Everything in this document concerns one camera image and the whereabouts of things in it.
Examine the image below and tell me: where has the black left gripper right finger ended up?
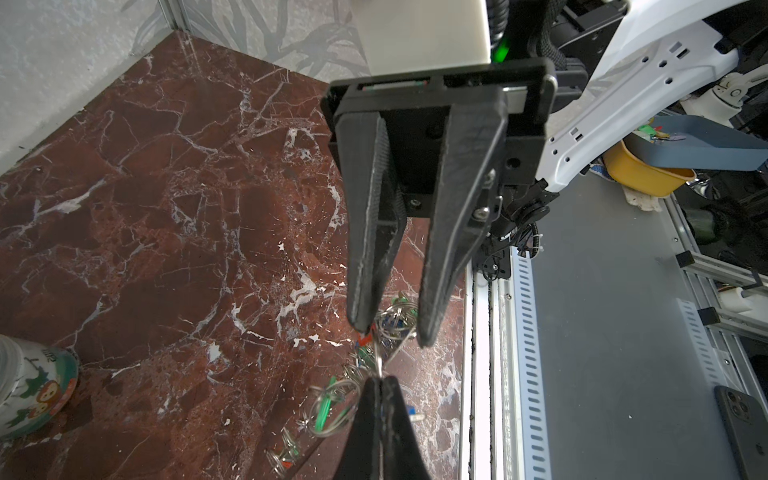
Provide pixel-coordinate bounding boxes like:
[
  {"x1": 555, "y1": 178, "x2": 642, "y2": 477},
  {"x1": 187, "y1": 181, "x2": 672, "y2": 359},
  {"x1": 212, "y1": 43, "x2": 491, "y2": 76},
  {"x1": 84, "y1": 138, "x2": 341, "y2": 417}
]
[{"x1": 381, "y1": 376, "x2": 430, "y2": 480}]

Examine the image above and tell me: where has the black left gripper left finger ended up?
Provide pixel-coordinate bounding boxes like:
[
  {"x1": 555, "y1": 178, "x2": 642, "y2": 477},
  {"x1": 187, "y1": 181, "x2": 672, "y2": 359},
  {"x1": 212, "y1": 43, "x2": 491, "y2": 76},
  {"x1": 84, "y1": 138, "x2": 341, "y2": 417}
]
[{"x1": 333, "y1": 377, "x2": 383, "y2": 480}]

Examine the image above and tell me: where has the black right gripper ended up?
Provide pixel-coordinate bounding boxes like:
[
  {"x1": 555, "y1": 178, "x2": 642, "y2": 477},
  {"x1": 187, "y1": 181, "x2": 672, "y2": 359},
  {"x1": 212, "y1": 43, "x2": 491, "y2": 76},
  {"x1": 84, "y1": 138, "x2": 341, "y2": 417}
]
[{"x1": 320, "y1": 58, "x2": 557, "y2": 348}]

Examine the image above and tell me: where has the dark smartphone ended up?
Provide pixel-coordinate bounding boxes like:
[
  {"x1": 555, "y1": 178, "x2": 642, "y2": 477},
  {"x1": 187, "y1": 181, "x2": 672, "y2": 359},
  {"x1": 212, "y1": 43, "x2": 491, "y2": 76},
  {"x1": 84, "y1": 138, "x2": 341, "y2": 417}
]
[{"x1": 714, "y1": 385, "x2": 768, "y2": 480}]

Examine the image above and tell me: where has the blue grey plastic tray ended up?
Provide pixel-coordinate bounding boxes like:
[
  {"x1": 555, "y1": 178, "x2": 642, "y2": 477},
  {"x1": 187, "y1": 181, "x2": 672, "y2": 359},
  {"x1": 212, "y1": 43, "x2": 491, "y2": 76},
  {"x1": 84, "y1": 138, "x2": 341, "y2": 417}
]
[{"x1": 624, "y1": 115, "x2": 767, "y2": 172}]

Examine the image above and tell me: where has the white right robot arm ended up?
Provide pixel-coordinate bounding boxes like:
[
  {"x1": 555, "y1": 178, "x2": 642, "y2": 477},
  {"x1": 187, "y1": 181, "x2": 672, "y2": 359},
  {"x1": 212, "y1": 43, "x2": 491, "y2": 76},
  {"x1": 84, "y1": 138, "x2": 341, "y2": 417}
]
[{"x1": 321, "y1": 1, "x2": 767, "y2": 347}]

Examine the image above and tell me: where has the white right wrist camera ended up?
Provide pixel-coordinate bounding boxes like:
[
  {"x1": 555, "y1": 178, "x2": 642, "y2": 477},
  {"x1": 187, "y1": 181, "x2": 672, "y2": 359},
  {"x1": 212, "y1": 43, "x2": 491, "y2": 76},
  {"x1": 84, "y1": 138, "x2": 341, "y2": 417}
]
[{"x1": 349, "y1": 0, "x2": 491, "y2": 76}]

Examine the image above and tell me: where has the printed snack jar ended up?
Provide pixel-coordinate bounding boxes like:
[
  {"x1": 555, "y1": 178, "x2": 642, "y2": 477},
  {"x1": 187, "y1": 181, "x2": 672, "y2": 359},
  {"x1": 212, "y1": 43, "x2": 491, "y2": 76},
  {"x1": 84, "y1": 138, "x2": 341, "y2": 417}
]
[{"x1": 1, "y1": 335, "x2": 79, "y2": 441}]

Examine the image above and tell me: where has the yellow plastic bowl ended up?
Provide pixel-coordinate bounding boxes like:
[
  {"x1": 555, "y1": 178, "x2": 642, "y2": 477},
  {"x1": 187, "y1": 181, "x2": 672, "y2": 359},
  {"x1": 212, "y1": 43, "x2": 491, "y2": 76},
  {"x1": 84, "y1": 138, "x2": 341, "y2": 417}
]
[{"x1": 602, "y1": 141, "x2": 696, "y2": 197}]

